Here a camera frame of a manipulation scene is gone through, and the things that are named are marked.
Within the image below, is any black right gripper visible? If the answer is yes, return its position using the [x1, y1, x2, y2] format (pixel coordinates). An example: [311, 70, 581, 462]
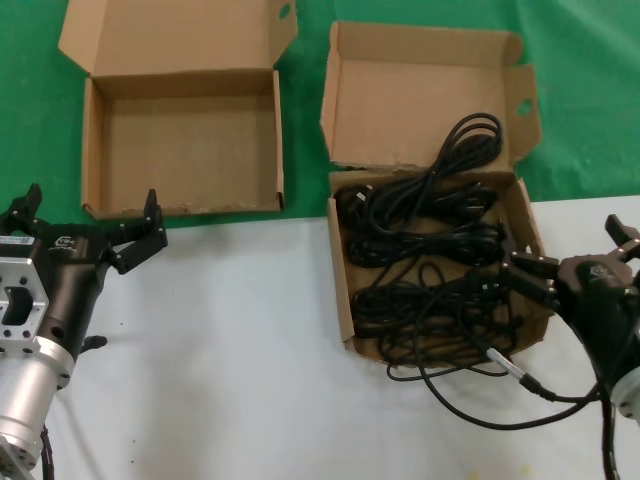
[497, 213, 640, 387]

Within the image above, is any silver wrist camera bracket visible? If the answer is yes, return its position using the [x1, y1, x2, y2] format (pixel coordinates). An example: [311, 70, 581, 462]
[0, 233, 51, 354]

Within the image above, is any dark left arm cable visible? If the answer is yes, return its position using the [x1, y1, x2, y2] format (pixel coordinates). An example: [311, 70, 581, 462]
[33, 423, 57, 480]

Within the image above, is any black power cord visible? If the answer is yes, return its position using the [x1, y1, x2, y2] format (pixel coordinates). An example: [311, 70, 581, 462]
[333, 113, 504, 217]
[377, 324, 524, 370]
[352, 263, 526, 344]
[369, 189, 500, 231]
[347, 222, 509, 269]

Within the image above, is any small black knob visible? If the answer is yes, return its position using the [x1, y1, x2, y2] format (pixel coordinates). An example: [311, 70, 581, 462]
[74, 335, 109, 354]

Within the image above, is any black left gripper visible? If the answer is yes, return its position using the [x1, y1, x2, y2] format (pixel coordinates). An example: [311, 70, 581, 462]
[0, 183, 169, 369]

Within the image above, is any thin cable with silver connector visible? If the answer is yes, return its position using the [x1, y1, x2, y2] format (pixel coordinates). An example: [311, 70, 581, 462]
[387, 279, 609, 430]

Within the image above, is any torn open cardboard box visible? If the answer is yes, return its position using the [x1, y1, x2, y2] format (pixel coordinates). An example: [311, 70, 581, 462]
[319, 20, 557, 362]

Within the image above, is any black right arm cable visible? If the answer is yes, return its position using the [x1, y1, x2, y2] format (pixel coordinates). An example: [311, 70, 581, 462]
[597, 384, 631, 480]

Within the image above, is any green table cloth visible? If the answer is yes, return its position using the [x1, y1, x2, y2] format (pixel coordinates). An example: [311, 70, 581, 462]
[0, 0, 640, 236]

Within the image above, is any tangled black power cord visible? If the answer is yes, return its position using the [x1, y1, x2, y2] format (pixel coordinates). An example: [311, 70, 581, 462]
[377, 324, 524, 370]
[352, 263, 526, 344]

